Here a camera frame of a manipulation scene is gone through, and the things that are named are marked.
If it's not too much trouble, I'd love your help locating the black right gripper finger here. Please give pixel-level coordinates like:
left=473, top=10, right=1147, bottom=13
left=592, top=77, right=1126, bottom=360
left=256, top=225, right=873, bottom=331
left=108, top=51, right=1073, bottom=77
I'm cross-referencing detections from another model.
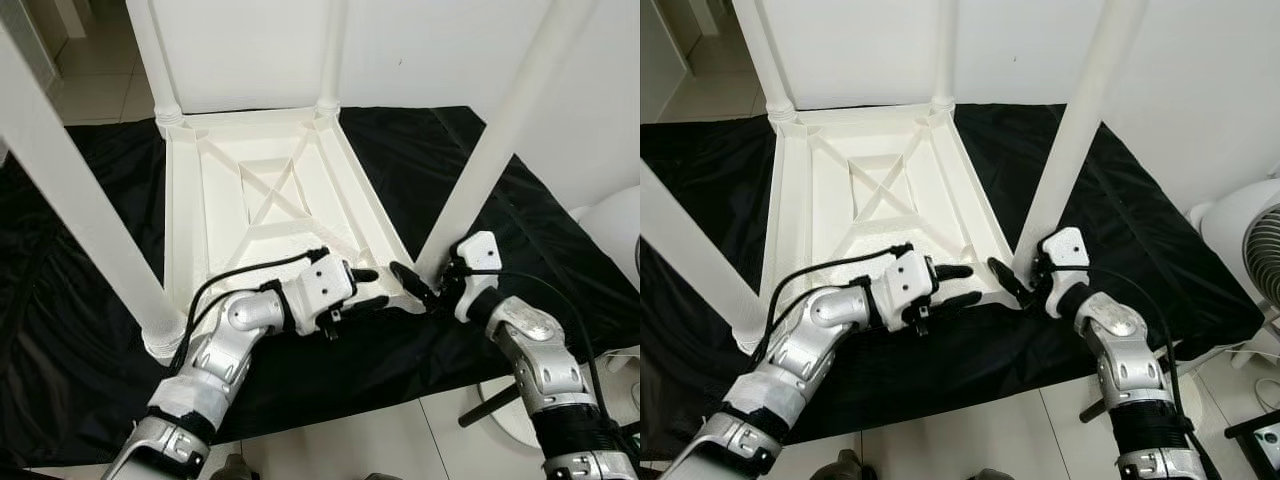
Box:
left=986, top=255, right=1037, bottom=307
left=388, top=261, right=440, bottom=310

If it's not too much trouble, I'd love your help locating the white plastic table top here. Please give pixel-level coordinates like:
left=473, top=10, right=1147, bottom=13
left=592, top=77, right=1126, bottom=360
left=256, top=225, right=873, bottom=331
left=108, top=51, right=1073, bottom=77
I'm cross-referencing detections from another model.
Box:
left=754, top=100, right=1027, bottom=343
left=145, top=103, right=429, bottom=363

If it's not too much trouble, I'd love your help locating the black table cloth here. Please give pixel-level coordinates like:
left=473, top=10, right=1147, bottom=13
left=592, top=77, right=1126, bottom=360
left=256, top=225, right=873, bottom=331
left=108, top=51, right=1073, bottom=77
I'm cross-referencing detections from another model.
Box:
left=0, top=105, right=641, bottom=469
left=640, top=100, right=1266, bottom=463

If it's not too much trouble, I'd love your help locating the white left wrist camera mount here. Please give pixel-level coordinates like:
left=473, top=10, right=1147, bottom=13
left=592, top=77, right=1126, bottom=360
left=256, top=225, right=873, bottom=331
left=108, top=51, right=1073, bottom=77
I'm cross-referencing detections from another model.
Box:
left=877, top=249, right=942, bottom=332
left=289, top=254, right=360, bottom=337

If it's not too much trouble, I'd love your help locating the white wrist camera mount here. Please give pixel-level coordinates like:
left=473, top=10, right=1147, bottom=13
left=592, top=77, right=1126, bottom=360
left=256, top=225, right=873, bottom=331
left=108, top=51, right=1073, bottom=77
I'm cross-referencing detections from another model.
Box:
left=289, top=254, right=360, bottom=337
left=1039, top=226, right=1092, bottom=320
left=877, top=249, right=942, bottom=332
left=451, top=230, right=504, bottom=324

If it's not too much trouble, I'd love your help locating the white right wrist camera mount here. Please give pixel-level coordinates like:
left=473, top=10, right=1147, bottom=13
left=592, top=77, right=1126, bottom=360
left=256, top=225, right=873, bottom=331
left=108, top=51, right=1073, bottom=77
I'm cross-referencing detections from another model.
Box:
left=451, top=230, right=504, bottom=324
left=1039, top=226, right=1092, bottom=320

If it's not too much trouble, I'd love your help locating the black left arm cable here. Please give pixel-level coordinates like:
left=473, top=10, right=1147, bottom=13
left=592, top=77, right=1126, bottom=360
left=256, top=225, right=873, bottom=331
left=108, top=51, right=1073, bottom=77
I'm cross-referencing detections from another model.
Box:
left=755, top=242, right=914, bottom=363
left=170, top=247, right=332, bottom=377

